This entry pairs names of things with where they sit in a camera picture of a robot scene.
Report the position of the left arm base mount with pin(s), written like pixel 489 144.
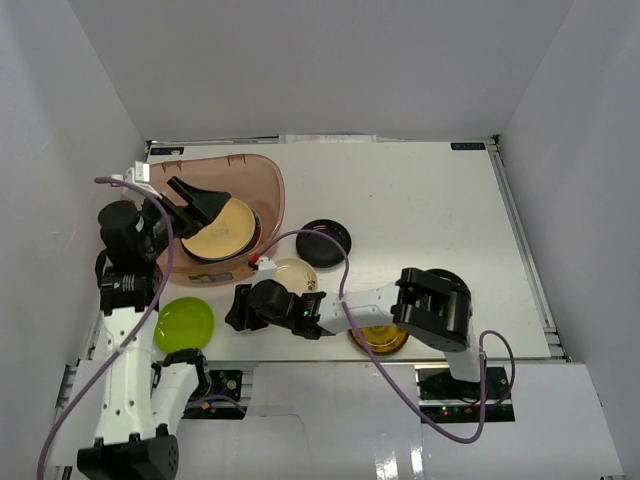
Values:
pixel 227 382

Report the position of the dark teal ceramic plate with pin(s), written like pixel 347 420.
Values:
pixel 258 229

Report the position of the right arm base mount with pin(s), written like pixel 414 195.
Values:
pixel 448 401

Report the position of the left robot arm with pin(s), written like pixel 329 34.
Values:
pixel 143 400

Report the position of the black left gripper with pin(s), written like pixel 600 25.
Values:
pixel 176 212

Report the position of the black glossy plate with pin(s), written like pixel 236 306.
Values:
pixel 318 251

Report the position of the black plate with iridescent rim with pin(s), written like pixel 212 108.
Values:
pixel 457 283

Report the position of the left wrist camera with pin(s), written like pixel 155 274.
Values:
pixel 137 174

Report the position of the brown and yellow patterned plate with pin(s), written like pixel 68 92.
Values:
pixel 382 340

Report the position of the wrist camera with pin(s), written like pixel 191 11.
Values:
pixel 264 266
pixel 137 174

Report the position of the lime green plate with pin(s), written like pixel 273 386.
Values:
pixel 184 323

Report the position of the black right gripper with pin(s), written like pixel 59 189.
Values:
pixel 241 315

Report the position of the cream plate with black patch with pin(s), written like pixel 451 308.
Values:
pixel 296 276

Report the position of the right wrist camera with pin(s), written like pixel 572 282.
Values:
pixel 264 266

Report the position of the pink translucent plastic bin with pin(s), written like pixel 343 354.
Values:
pixel 220 253

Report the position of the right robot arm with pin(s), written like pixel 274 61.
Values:
pixel 432 306

